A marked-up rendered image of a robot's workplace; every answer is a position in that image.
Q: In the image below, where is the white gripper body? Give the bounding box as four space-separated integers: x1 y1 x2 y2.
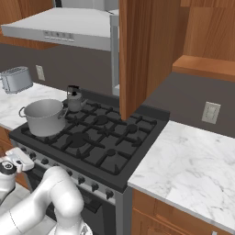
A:
5 147 25 162

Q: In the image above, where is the silver range hood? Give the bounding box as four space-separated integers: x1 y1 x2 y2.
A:
0 0 121 96

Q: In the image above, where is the black gas stove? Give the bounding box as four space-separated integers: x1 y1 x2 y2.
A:
8 88 171 235

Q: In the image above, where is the silver pot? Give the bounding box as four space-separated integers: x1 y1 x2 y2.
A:
18 98 69 138

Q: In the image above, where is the silver kettle with black handle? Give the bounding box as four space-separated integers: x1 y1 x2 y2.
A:
66 84 88 113

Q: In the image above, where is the white wall outlet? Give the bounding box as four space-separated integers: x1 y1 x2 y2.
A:
35 64 47 83
201 101 222 125

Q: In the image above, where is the black oven door handle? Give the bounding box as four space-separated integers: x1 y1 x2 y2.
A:
80 196 103 215

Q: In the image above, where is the wooden wall cabinet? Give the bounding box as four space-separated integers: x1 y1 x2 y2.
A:
0 0 60 51
171 0 235 84

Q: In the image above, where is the silver toaster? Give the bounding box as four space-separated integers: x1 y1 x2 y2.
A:
0 65 34 95

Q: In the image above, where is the wooden cabinet door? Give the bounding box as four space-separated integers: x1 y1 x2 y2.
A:
118 0 191 121

